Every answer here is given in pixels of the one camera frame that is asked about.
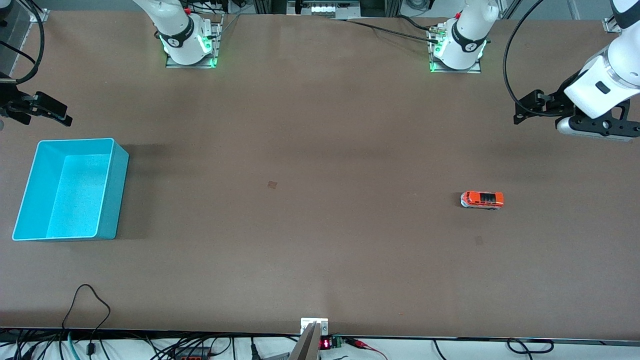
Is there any orange toy bus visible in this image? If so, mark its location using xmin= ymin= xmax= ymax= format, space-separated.
xmin=460 ymin=190 xmax=505 ymax=211

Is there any turquoise plastic storage box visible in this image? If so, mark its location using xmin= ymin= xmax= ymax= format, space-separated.
xmin=12 ymin=138 xmax=130 ymax=242

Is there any silver metal device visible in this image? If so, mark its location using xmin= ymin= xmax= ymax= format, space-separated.
xmin=287 ymin=0 xmax=361 ymax=20

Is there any red clip lead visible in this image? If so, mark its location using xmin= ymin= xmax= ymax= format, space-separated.
xmin=345 ymin=337 xmax=388 ymax=360

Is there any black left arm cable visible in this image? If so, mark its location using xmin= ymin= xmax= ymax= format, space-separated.
xmin=503 ymin=0 xmax=546 ymax=106

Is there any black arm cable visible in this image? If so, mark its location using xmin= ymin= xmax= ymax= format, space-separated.
xmin=503 ymin=0 xmax=546 ymax=106
xmin=0 ymin=0 xmax=47 ymax=84

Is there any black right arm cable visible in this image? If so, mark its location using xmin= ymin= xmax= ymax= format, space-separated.
xmin=0 ymin=0 xmax=47 ymax=84

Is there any short black base cable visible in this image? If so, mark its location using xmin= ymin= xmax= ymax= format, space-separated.
xmin=395 ymin=15 xmax=441 ymax=33

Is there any long black base cable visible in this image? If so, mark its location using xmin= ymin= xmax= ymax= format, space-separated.
xmin=327 ymin=18 xmax=441 ymax=45

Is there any thin black looped cable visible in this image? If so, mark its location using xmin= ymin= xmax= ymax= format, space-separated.
xmin=61 ymin=284 xmax=112 ymax=356

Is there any coiled black cable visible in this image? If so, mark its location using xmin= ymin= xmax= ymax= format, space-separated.
xmin=506 ymin=338 xmax=555 ymax=355

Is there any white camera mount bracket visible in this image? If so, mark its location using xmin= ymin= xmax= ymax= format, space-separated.
xmin=300 ymin=318 xmax=329 ymax=336

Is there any grey camera mast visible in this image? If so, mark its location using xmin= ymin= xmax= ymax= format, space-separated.
xmin=289 ymin=322 xmax=321 ymax=360

